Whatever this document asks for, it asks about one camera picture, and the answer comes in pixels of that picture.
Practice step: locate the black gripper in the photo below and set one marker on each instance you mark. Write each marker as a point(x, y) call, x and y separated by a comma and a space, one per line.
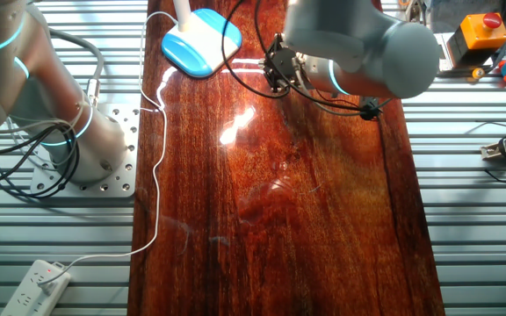
point(284, 61)

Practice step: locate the blue and white desk lamp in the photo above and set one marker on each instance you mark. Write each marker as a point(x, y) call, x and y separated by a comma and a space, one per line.
point(200, 44)

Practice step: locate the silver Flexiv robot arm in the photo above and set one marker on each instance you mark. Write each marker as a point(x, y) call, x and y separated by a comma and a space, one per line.
point(367, 44)

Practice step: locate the silver digital scale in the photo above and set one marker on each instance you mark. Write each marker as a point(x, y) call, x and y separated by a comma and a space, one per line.
point(444, 55)

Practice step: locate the silver robot mounting plate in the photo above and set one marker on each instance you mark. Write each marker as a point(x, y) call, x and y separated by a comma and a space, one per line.
point(123, 175)

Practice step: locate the small yellow ball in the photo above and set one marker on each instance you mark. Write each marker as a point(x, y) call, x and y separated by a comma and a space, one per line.
point(478, 73)

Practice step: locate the orange emergency stop box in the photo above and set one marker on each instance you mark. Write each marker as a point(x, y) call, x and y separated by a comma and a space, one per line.
point(481, 33)

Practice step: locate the white power strip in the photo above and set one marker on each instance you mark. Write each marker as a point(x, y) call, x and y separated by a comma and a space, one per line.
point(29, 294)

